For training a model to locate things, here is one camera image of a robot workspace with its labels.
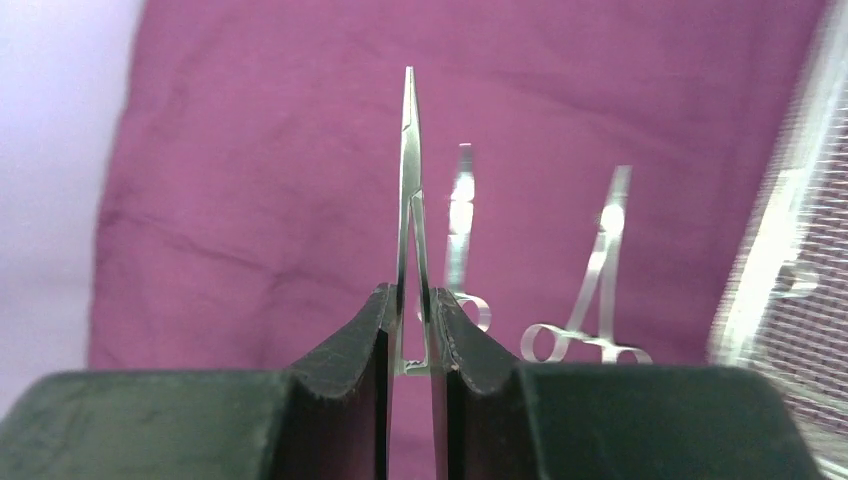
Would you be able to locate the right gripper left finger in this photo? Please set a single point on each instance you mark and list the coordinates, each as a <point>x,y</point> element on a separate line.
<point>324,417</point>

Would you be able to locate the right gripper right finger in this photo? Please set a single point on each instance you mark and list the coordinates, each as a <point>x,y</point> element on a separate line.
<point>496,417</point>

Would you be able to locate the metal forceps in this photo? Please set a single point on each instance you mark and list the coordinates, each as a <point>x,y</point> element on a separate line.
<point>591,321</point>
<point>411,229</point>

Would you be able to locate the metal surgical scissors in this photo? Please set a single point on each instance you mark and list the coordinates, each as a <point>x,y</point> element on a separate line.
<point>461,213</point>

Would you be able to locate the purple cloth wrap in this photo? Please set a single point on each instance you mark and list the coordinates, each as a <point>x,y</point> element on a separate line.
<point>251,203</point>

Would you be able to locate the wire mesh instrument tray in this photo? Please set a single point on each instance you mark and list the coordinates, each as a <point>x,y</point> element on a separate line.
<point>784,309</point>

